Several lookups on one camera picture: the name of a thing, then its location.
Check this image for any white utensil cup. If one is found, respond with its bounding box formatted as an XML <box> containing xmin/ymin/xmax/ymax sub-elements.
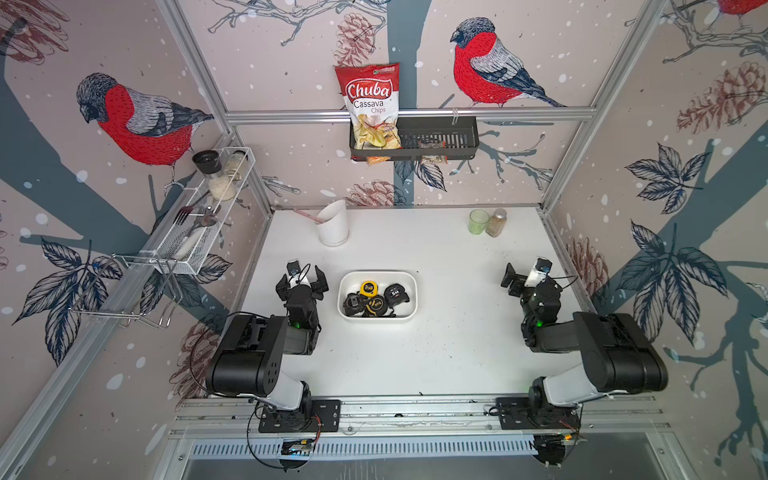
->
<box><xmin>316</xmin><ymin>199</ymin><xmax>349</xmax><ymax>247</ymax></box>

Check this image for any metal fork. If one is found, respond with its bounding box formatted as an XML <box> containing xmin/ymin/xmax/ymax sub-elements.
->
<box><xmin>174</xmin><ymin>191</ymin><xmax>210</xmax><ymax>225</ymax></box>

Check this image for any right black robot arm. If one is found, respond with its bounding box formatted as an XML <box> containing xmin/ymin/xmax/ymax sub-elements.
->
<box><xmin>501</xmin><ymin>258</ymin><xmax>669</xmax><ymax>415</ymax></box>

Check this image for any black wall basket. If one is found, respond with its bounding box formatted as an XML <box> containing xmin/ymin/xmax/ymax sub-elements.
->
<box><xmin>349</xmin><ymin>117</ymin><xmax>479</xmax><ymax>161</ymax></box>

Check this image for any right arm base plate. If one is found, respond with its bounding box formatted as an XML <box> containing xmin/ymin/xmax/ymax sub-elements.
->
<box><xmin>488</xmin><ymin>396</ymin><xmax>581</xmax><ymax>431</ymax></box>

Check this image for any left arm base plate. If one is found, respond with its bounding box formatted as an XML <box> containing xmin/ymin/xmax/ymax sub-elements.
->
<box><xmin>257</xmin><ymin>399</ymin><xmax>341</xmax><ymax>433</ymax></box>

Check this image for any black lid jar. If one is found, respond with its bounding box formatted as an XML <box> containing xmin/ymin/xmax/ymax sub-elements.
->
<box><xmin>192</xmin><ymin>150</ymin><xmax>237</xmax><ymax>201</ymax></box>

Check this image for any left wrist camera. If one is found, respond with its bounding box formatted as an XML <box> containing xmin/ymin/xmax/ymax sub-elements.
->
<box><xmin>287</xmin><ymin>260</ymin><xmax>311</xmax><ymax>288</ymax></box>

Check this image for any red cassava chips bag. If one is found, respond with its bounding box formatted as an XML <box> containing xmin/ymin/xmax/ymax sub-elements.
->
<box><xmin>334</xmin><ymin>63</ymin><xmax>402</xmax><ymax>151</ymax></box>

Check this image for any metal spoon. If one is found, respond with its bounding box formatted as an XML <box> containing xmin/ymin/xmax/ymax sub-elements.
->
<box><xmin>181</xmin><ymin>214</ymin><xmax>218</xmax><ymax>243</ymax></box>

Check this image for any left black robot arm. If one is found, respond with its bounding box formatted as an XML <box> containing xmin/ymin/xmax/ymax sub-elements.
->
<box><xmin>204</xmin><ymin>260</ymin><xmax>329</xmax><ymax>416</ymax></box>

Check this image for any white storage box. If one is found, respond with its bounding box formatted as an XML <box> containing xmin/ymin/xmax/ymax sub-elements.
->
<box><xmin>336</xmin><ymin>270</ymin><xmax>419</xmax><ymax>324</ymax></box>

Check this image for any green plastic cup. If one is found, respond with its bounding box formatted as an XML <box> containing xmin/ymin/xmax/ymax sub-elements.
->
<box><xmin>468</xmin><ymin>209</ymin><xmax>490</xmax><ymax>235</ymax></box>

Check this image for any white wire rack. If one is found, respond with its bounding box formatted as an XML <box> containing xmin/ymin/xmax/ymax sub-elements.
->
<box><xmin>116</xmin><ymin>147</ymin><xmax>255</xmax><ymax>275</ymax></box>

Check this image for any pink utensil handle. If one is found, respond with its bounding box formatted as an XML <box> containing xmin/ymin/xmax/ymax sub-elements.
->
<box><xmin>292</xmin><ymin>209</ymin><xmax>326</xmax><ymax>225</ymax></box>

